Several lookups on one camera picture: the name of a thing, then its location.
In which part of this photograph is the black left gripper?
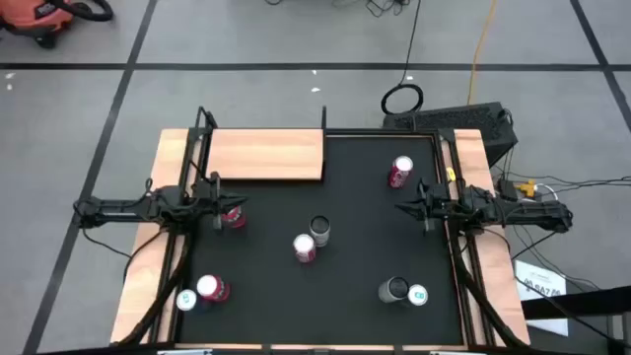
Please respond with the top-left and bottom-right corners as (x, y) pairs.
(189, 171), (249, 231)

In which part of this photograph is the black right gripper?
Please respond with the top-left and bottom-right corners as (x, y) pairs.
(394, 177), (463, 234)

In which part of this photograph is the red blue Fanta can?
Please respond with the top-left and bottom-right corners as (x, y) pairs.
(221, 204), (247, 231)

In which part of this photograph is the red Coca-Cola can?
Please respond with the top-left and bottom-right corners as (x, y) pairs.
(292, 233), (317, 264)
(387, 155), (414, 189)

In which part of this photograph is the tall silver Celsius can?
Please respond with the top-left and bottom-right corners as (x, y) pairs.
(308, 214), (332, 249)
(378, 275), (411, 305)

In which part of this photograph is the blue silver energy drink can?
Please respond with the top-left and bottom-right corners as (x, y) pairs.
(175, 288), (201, 313)
(406, 283), (430, 308)

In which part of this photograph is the dark red soda can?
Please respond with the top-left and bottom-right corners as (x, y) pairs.
(195, 273), (232, 304)

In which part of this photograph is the black power brick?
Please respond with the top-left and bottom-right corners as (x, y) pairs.
(496, 177), (518, 199)

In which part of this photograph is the black table mat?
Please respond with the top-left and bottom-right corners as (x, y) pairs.
(177, 135), (464, 346)

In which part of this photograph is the white paper sign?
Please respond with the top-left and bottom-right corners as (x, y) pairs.
(514, 259), (569, 337)

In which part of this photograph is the black flat bar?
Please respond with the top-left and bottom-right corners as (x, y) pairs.
(521, 285), (631, 320)

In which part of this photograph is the orange shop vacuum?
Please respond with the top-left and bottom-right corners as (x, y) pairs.
(0, 0), (115, 50)

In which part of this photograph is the wooden shelf with black frame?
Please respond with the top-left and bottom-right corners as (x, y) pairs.
(195, 105), (327, 182)

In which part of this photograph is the black aluminium table frame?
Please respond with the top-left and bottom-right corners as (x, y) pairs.
(117, 126), (531, 349)

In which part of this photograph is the thick black cable bundle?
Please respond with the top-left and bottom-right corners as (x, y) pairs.
(117, 231), (192, 346)
(451, 231), (519, 349)

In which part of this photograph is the black coiled cable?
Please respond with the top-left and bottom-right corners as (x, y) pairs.
(381, 0), (425, 117)

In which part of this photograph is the white cable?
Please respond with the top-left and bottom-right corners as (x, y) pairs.
(534, 182), (561, 205)

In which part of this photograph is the yellow cable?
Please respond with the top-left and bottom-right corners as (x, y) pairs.
(465, 0), (499, 106)

